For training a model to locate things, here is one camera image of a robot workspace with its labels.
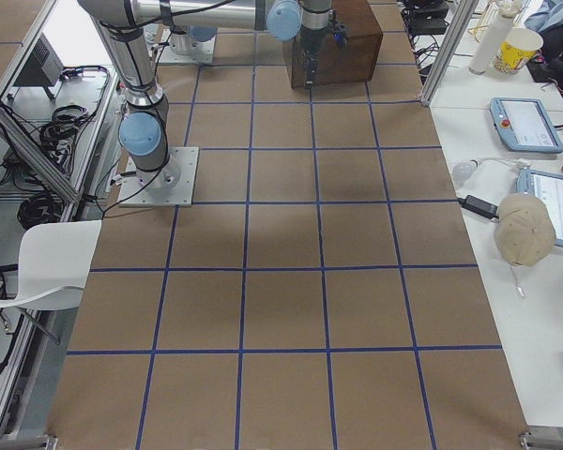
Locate grey control box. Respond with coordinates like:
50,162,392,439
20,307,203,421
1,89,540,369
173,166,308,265
13,34,65,99

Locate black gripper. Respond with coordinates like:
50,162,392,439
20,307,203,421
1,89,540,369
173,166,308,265
299,24,329,87

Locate coiled black cables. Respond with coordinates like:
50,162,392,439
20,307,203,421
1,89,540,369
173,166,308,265
18,191,67,231

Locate white light bulb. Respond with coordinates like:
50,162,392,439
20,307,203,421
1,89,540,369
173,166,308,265
451,159,480,184

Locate beige baseball cap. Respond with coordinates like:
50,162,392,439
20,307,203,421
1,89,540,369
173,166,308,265
495,193,556,266

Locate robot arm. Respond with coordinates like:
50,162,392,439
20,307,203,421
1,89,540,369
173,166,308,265
80,1,332,193
169,25,217,64

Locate dark wooden drawer cabinet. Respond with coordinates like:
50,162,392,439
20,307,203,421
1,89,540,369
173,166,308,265
283,1,383,89

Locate white paper roll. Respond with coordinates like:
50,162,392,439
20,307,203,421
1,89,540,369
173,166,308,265
468,1,523,75

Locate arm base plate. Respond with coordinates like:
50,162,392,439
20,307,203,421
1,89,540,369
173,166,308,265
157,29,216,66
117,146,199,207

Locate yellow popcorn cup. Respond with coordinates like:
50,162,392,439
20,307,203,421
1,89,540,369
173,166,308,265
492,28,543,74

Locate black adapter on table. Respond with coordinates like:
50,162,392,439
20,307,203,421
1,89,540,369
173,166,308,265
458,195,498,220

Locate blue teach pendant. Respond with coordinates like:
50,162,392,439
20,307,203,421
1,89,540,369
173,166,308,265
489,97,563,154
515,169,563,248

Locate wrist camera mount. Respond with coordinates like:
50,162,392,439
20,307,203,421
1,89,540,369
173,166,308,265
328,9,348,50

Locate white plastic chair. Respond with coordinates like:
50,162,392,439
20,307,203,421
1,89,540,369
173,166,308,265
0,220,102,310

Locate aluminium frame leg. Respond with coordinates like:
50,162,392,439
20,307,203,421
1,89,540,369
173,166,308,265
419,0,479,106

